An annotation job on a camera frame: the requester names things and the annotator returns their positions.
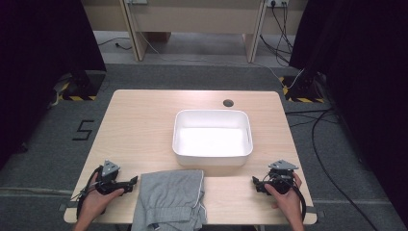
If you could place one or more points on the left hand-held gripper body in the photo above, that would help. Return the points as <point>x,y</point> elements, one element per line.
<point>110,174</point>

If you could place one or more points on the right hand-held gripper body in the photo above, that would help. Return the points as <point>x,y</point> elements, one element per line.
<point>281,179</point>

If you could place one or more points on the person's right hand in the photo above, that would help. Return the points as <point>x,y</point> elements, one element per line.
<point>287,202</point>

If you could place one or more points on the person's left hand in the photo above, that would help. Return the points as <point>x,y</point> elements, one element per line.
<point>96,202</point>

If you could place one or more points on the grey pants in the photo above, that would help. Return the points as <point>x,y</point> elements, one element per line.
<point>170,202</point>

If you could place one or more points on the white plastic basin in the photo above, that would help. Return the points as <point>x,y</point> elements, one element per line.
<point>212,141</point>

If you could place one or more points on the black stand base striped tape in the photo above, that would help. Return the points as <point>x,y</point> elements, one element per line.
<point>303,89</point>
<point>81,88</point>

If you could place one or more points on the black curtain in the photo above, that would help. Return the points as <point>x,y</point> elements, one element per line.
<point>41,64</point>
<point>365,80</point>

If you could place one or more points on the beige wooden desk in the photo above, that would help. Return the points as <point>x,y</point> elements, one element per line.
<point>192,19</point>

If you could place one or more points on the white wall socket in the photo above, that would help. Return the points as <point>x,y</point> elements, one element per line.
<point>277,2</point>

